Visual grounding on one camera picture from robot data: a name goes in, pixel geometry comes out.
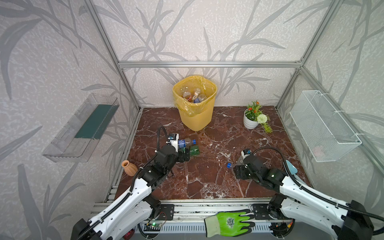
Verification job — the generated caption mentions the green soda bottle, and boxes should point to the green soda bottle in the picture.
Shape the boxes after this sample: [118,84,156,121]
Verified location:
[190,145,200,157]

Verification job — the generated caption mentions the clear bottle blue label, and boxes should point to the clear bottle blue label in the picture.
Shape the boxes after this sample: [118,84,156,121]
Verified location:
[178,138,197,149]

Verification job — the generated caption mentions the clear bottle red label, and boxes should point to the clear bottle red label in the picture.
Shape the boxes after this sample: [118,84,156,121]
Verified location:
[183,92,193,103]

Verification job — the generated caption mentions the orange white tea bottle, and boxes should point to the orange white tea bottle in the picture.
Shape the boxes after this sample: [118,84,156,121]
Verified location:
[192,88,201,102]

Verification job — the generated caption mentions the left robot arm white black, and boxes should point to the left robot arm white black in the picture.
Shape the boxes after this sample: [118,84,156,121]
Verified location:
[71,145,190,240]

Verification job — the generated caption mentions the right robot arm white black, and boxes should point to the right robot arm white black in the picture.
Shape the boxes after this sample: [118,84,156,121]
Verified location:
[233,155,374,240]

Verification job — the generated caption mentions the yellow ribbed trash bin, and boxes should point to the yellow ribbed trash bin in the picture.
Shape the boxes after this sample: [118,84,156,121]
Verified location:
[172,75,218,132]

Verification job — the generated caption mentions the yellow plastic bin liner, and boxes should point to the yellow plastic bin liner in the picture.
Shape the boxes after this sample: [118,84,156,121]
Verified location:
[172,75,218,117]

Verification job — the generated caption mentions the white flower pot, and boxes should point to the white flower pot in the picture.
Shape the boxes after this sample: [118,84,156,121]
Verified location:
[243,110,259,130]

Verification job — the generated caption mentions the teal garden trowel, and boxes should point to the teal garden trowel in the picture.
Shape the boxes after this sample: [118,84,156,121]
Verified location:
[286,160,298,175]

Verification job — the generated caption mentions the green work glove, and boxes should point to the green work glove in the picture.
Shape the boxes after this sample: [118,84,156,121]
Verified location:
[204,209,255,238]

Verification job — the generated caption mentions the small terracotta vase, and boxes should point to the small terracotta vase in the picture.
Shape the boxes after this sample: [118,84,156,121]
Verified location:
[122,160,138,177]

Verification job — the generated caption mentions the artificial green flowering plant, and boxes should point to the artificial green flowering plant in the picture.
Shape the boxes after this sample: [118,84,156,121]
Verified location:
[246,101,273,134]

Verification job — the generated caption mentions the left circuit board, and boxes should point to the left circuit board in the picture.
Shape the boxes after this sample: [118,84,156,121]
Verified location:
[143,222,163,233]

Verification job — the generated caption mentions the red spray bottle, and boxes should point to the red spray bottle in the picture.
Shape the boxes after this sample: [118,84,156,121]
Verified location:
[123,229,135,240]

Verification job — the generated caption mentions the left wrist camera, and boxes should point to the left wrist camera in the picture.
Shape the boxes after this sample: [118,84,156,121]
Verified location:
[167,133,179,152]

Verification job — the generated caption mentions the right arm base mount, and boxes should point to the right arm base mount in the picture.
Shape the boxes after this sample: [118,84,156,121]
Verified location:
[251,194,288,221]

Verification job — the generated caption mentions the aluminium rail base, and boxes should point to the aluminium rail base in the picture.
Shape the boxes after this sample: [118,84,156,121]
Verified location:
[80,196,334,240]

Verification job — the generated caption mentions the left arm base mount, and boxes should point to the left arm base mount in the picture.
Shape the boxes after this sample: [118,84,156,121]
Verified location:
[144,195,175,221]

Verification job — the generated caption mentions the right circuit board wires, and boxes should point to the right circuit board wires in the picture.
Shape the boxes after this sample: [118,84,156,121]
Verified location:
[268,220,295,239]

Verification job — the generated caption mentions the white wire mesh basket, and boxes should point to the white wire mesh basket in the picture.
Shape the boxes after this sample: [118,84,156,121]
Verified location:
[290,90,362,163]

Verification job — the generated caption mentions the clear wall shelf green mat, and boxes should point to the clear wall shelf green mat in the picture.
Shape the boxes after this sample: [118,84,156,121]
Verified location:
[42,94,120,163]

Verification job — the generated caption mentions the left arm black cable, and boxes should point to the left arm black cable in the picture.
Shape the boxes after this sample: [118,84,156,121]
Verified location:
[76,125,170,240]

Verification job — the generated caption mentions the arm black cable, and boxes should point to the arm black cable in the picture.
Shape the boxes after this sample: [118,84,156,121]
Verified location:
[251,146,384,236]
[76,125,170,240]

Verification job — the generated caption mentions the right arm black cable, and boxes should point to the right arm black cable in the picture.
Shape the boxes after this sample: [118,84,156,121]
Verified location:
[251,146,384,236]

